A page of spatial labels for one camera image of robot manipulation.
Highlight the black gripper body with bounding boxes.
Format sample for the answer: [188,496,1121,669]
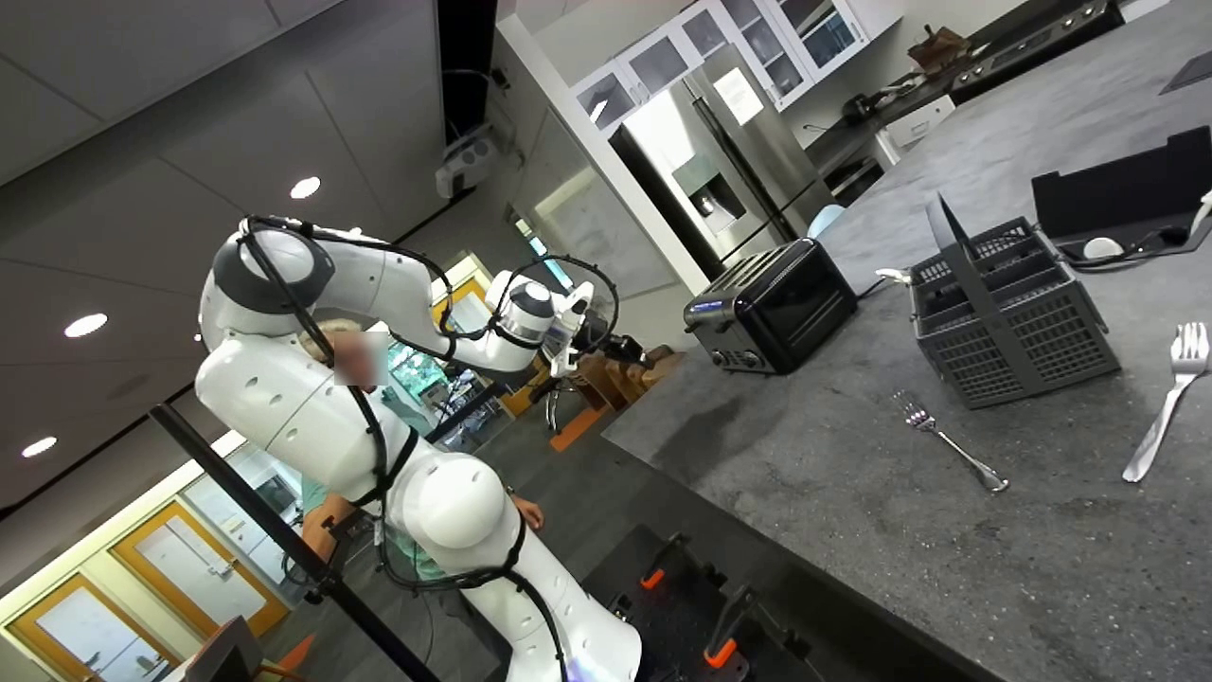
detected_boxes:
[564,281,628,370]

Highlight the yellow framed door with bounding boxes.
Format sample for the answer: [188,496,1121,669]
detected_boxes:
[429,252,501,334]

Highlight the stainless steel fridge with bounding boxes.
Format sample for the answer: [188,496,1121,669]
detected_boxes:
[606,50,828,296]

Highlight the person in green shirt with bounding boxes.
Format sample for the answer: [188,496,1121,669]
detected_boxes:
[296,315,550,598]

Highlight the orange black clamp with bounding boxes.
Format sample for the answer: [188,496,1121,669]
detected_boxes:
[634,528,692,598]
[702,582,765,674]

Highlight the white glass door cabinets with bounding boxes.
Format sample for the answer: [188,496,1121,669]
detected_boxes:
[573,0,906,122]

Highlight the small silver fork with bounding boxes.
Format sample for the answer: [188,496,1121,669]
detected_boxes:
[894,392,1016,500]

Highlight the grey cutlery basket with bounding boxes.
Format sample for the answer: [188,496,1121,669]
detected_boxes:
[906,192,1123,408]

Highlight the brown kettle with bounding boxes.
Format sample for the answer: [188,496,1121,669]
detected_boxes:
[906,22,971,77]

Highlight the yellow framed window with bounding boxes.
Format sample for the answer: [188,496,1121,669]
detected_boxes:
[5,570,182,682]
[108,500,296,641]

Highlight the white oval object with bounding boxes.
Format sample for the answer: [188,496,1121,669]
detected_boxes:
[1078,231,1127,265]

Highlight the black kitchen stove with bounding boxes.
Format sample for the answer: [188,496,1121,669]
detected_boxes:
[943,0,1127,106]

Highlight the black open case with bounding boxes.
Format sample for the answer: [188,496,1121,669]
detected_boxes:
[1027,125,1212,261]

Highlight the large silver fork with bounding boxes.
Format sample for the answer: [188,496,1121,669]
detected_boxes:
[1118,318,1212,490]

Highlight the dark floor mat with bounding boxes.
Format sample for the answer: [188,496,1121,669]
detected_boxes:
[1155,45,1212,93]

